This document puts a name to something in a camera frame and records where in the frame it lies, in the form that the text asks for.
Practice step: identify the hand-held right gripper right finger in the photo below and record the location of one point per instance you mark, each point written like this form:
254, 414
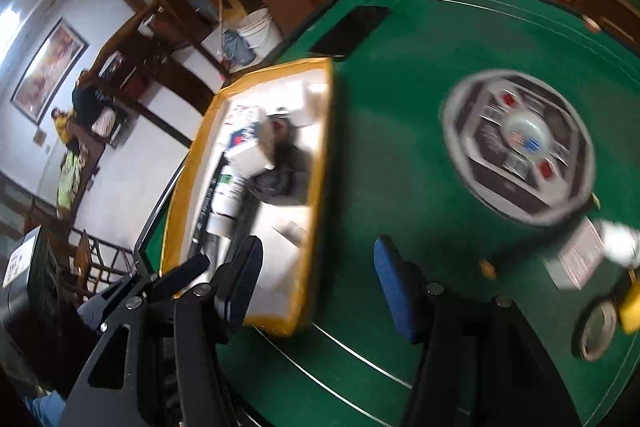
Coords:
397, 292

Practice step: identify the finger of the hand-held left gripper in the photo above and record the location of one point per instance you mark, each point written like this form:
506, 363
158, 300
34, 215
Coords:
182, 274
112, 302

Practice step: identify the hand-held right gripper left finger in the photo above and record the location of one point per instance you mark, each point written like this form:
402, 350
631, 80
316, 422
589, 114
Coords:
240, 287

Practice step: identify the white bottle green label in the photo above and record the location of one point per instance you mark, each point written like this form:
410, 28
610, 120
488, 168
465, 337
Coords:
622, 242
229, 194

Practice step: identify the white charger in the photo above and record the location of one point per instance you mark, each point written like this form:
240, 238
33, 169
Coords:
250, 162

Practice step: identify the yellow cardboard box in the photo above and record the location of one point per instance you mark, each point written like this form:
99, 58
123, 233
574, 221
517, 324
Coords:
320, 157

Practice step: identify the small grey white box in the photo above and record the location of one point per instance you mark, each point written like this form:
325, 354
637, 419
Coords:
577, 254

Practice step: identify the round yellow tin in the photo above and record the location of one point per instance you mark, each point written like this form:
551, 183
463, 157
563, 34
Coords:
631, 302

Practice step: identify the wooden chair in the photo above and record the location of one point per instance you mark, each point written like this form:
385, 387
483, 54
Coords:
95, 257

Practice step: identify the person's leg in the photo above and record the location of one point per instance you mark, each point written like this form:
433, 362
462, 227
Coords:
47, 412

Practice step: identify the pink backpack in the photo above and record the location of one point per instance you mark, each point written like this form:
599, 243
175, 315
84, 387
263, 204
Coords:
105, 122

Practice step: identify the round dice control panel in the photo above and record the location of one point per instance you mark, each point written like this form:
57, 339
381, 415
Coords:
520, 147

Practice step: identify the white plastic bucket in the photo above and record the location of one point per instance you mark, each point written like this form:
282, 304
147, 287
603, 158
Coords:
260, 34

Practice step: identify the black phone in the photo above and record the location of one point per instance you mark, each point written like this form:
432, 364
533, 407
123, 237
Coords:
350, 32

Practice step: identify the red patterned tile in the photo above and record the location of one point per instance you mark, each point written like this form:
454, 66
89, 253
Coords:
592, 24

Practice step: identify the framed wall painting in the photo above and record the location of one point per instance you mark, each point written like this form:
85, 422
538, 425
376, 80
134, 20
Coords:
50, 69

